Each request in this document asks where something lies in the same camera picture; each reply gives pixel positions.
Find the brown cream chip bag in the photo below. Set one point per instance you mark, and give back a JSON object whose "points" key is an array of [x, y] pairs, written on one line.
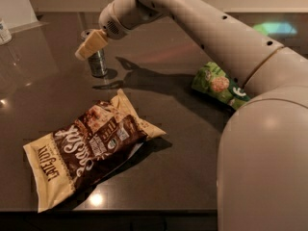
{"points": [[84, 152]]}

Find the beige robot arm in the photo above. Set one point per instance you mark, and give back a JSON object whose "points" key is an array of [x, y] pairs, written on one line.
{"points": [[262, 175]]}

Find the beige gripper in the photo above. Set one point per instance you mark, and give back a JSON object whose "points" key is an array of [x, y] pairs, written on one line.
{"points": [[112, 22]]}

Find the green snack bag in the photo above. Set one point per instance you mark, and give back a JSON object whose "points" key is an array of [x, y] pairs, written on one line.
{"points": [[212, 80]]}

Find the silver redbull can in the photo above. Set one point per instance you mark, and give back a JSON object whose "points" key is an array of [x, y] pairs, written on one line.
{"points": [[97, 60]]}

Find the white bottle at left edge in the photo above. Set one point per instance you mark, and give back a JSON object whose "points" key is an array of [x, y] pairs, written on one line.
{"points": [[5, 35]]}

